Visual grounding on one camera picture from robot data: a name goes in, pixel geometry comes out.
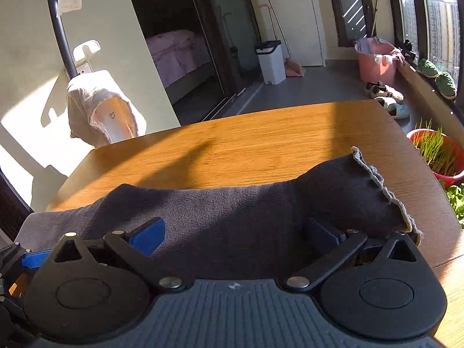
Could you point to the dark grey knit trousers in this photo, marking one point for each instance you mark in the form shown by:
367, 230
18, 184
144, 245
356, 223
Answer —
253, 232

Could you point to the pink dustpan with broom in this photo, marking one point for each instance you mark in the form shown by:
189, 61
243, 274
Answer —
292, 68

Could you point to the green slipper farther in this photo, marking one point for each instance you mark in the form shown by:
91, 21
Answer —
427, 68

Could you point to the cream cloth on cleaner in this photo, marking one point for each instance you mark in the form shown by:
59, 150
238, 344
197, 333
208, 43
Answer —
99, 113

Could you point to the leafy green potted plant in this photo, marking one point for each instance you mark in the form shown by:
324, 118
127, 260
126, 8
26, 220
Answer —
455, 195

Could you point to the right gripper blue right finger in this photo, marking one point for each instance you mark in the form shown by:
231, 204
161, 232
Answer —
324, 236

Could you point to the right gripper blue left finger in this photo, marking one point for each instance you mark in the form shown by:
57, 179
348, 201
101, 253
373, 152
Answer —
146, 238

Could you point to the bed with pink cover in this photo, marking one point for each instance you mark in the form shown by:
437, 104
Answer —
178, 53

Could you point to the white floor cleaner with handle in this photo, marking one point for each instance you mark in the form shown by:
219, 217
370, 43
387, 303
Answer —
75, 61

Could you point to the slippers on floor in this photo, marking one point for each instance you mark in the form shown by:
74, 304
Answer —
389, 98

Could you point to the red basin with grass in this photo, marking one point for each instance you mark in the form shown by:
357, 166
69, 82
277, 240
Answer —
442, 154

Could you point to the white trash bin black lid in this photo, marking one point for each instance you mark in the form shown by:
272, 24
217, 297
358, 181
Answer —
271, 61

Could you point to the pink plastic bucket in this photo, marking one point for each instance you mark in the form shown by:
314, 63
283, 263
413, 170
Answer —
378, 60

